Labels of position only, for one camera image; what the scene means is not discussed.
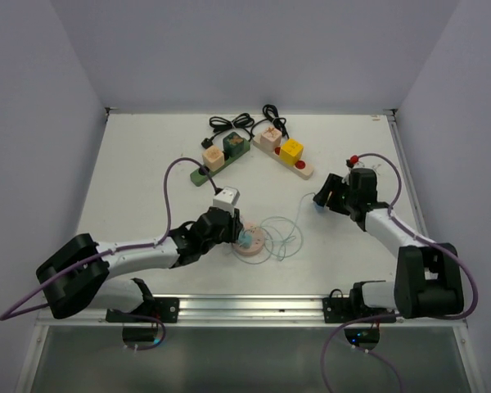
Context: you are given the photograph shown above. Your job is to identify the light blue charger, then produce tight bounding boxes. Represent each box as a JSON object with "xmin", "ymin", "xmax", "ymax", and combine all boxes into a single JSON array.
[{"xmin": 313, "ymin": 202, "xmax": 324, "ymax": 213}]

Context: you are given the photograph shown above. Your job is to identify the pink round socket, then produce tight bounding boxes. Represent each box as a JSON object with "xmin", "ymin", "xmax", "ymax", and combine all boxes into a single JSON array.
[{"xmin": 232, "ymin": 222, "xmax": 265, "ymax": 257}]

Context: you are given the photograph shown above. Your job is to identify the teal dual usb charger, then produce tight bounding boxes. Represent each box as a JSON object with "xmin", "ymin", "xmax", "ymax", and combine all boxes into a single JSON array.
[{"xmin": 236, "ymin": 231, "xmax": 253, "ymax": 249}]

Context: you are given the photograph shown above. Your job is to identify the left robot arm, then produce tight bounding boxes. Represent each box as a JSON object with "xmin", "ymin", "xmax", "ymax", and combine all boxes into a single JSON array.
[{"xmin": 36, "ymin": 207, "xmax": 243, "ymax": 319}]

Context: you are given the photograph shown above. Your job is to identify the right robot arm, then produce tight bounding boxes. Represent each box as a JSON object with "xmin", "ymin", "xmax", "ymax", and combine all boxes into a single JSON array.
[{"xmin": 313, "ymin": 168, "xmax": 464, "ymax": 322}]

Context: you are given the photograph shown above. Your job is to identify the beige wooden power strip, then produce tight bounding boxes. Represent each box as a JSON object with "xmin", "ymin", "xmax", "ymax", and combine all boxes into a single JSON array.
[{"xmin": 251, "ymin": 134, "xmax": 313, "ymax": 181}]

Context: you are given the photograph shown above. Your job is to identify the green power strip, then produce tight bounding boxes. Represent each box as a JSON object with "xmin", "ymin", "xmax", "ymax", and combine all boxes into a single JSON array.
[{"xmin": 190, "ymin": 141, "xmax": 250, "ymax": 187}]

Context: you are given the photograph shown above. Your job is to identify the yellow cube adapter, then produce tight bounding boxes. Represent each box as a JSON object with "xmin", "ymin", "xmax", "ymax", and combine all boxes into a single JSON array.
[{"xmin": 279, "ymin": 138, "xmax": 304, "ymax": 166}]

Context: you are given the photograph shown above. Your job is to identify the dark green cube adapter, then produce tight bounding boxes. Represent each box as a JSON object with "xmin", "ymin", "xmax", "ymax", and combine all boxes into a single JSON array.
[{"xmin": 223, "ymin": 132, "xmax": 247, "ymax": 160}]

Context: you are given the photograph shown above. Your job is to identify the light pink cube adapter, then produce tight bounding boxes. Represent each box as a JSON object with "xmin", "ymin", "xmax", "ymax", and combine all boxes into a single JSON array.
[{"xmin": 260, "ymin": 127, "xmax": 282, "ymax": 151}]

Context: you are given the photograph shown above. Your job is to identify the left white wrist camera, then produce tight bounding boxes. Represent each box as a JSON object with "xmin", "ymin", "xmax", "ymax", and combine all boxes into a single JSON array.
[{"xmin": 212, "ymin": 187, "xmax": 241, "ymax": 217}]

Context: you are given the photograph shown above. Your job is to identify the aluminium rail frame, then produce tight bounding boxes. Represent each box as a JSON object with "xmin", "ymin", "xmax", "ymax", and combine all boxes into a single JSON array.
[{"xmin": 35, "ymin": 295, "xmax": 467, "ymax": 328}]

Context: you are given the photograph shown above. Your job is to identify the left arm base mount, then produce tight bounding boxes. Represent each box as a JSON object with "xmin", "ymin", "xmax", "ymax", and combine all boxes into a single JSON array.
[{"xmin": 106, "ymin": 286, "xmax": 179, "ymax": 323}]

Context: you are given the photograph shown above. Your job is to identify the black cord of beige strip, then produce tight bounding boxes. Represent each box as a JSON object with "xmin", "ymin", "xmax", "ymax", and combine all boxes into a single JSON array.
[{"xmin": 250, "ymin": 104, "xmax": 291, "ymax": 140}]

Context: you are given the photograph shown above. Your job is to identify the black cord of green strip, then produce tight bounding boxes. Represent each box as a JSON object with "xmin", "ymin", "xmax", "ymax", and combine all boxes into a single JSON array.
[{"xmin": 199, "ymin": 113, "xmax": 255, "ymax": 149}]

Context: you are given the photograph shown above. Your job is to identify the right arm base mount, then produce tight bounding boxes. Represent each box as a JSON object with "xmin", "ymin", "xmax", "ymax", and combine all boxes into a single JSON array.
[{"xmin": 322, "ymin": 288, "xmax": 397, "ymax": 323}]

